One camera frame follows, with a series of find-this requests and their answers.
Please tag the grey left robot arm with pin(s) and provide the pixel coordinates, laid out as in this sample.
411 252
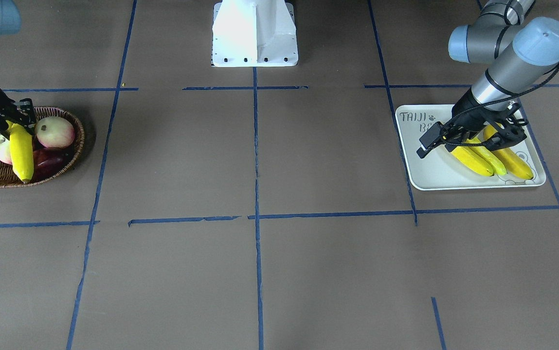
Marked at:
518 54

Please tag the yellow banana moved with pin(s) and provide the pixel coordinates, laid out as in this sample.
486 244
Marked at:
497 166
514 164

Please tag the white bear serving tray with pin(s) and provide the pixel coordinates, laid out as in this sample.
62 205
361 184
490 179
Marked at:
439 170

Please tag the pale green apple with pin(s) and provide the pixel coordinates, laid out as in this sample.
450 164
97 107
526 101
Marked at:
5 152

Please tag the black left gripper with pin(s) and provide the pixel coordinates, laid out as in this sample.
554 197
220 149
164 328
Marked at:
467 115

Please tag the yellow banana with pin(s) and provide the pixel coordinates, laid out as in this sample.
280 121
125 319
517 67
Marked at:
473 161

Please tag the yellow banana basket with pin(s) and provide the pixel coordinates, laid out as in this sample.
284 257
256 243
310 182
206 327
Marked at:
21 153

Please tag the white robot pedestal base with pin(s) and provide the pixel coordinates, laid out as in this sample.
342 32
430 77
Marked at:
254 33

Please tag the brown wicker basket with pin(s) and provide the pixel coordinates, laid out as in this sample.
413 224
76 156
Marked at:
7 177

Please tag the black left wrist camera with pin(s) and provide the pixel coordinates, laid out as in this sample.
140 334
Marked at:
509 130

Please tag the dark purple plum fruit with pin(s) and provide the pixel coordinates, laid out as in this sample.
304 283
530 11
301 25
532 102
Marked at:
48 161

